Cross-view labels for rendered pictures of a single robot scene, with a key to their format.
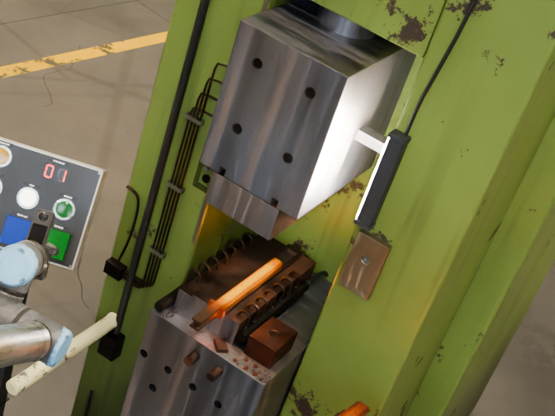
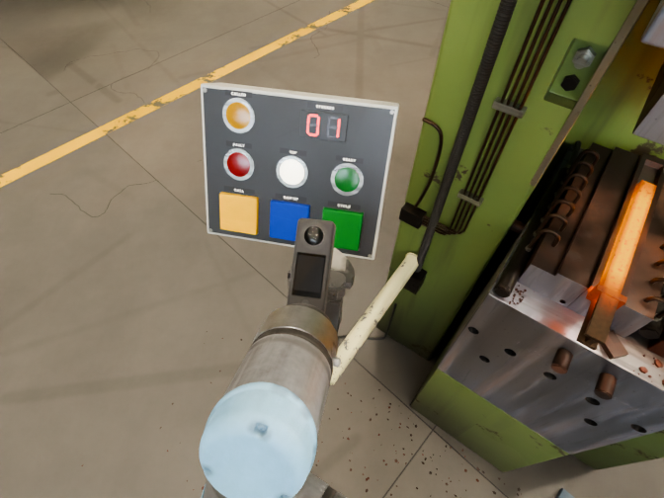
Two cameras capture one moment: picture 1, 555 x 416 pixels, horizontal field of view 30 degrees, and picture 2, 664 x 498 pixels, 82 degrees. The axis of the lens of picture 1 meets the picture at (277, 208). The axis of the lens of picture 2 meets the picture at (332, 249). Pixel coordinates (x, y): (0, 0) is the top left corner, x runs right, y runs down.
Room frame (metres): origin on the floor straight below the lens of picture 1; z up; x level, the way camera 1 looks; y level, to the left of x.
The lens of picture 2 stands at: (1.76, 0.44, 1.57)
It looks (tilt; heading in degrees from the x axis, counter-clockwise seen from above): 55 degrees down; 14
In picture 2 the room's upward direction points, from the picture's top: straight up
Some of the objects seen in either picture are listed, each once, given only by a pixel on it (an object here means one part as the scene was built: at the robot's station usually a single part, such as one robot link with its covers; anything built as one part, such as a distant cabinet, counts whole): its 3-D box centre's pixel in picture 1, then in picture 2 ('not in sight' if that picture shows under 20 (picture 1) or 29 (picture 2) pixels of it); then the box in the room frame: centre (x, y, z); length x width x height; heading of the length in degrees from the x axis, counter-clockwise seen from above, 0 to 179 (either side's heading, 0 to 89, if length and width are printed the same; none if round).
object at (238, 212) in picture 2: not in sight; (239, 212); (2.18, 0.73, 1.01); 0.07 x 0.05 x 0.07; 93
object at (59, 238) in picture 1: (54, 243); (341, 228); (2.19, 0.53, 1.01); 0.07 x 0.05 x 0.07; 93
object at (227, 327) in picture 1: (248, 282); (609, 224); (2.38, 0.01, 0.96); 0.42 x 0.20 x 0.09; 158
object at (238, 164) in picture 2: not in sight; (238, 164); (2.23, 0.73, 1.09); 0.05 x 0.03 x 0.04; 68
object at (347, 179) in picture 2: (64, 209); (347, 179); (2.24, 0.53, 1.09); 0.05 x 0.03 x 0.04; 68
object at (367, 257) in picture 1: (364, 264); not in sight; (2.19, -0.25, 1.27); 0.09 x 0.02 x 0.17; 68
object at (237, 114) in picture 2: (1, 156); (238, 116); (2.27, 0.74, 1.16); 0.05 x 0.03 x 0.04; 68
